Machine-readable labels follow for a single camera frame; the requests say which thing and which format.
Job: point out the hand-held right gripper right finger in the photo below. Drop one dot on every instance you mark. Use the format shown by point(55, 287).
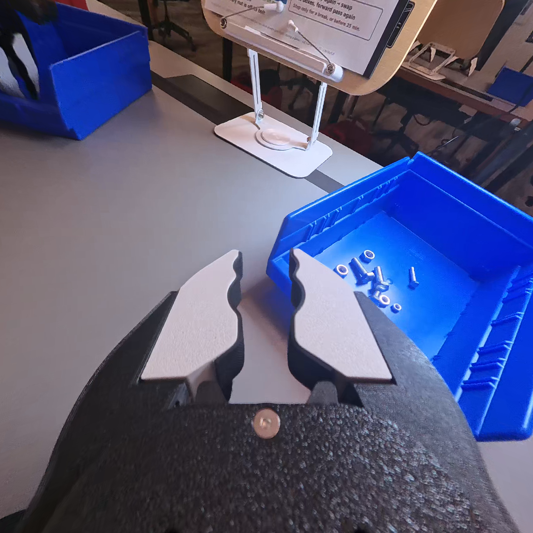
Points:
point(337, 329)

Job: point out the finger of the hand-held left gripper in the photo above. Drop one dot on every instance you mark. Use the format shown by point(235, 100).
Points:
point(10, 75)

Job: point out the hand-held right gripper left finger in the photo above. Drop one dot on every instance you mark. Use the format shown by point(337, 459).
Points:
point(191, 329)

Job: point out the cluster of bolts with nuts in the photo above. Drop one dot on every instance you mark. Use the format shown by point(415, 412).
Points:
point(371, 275)

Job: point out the blue plastic bin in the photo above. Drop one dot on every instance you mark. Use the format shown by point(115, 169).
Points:
point(92, 75)
point(466, 216)

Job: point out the wooden desk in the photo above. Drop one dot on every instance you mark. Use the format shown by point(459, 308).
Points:
point(466, 92)

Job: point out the white folding stand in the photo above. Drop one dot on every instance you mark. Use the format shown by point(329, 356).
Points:
point(441, 58)

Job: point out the small blue bin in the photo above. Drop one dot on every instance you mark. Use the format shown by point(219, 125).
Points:
point(512, 87)

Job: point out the white instruction sheet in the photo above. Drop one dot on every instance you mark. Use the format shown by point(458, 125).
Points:
point(316, 25)

